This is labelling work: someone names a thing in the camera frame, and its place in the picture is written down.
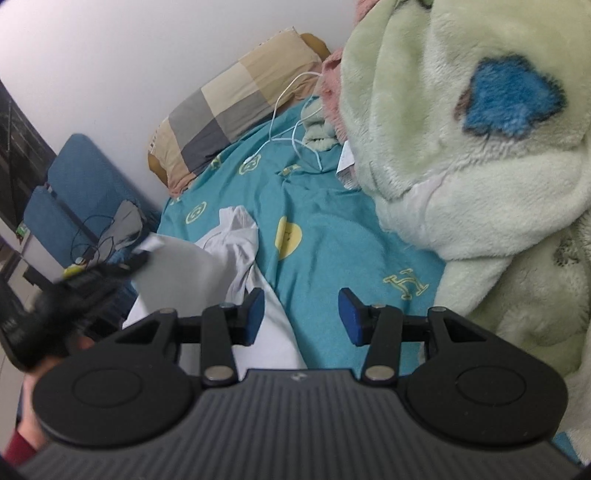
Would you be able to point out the mustard yellow pillow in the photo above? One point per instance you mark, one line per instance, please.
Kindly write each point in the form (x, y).
(318, 46)

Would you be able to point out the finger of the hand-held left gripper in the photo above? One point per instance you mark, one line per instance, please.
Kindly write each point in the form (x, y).
(131, 264)

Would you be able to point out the blue fabric at top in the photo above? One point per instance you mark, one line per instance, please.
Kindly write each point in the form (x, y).
(83, 175)

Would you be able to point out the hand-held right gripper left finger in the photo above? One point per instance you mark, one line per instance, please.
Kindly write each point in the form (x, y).
(254, 318)

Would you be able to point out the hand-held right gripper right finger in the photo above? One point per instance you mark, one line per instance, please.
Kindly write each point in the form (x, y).
(349, 318)

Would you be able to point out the green plush blanket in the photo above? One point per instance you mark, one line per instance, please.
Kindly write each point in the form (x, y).
(461, 184)

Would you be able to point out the person's left forearm red sleeve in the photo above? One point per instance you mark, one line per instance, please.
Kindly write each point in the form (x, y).
(18, 450)

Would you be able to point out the dark furniture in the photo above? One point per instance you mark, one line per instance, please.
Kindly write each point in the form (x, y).
(23, 152)

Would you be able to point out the pink plush cloth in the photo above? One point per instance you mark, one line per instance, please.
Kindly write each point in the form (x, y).
(330, 87)

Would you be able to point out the person's left hand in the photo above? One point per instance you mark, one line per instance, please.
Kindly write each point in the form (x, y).
(32, 410)

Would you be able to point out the plaid beige grey cloth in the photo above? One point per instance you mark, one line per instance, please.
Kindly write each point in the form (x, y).
(221, 101)

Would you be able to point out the white paper tag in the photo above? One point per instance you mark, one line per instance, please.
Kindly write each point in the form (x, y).
(346, 161)

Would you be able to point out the teal printed bed sheet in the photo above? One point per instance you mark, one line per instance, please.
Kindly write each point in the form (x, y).
(332, 240)

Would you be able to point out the white garment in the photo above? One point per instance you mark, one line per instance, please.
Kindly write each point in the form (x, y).
(272, 323)

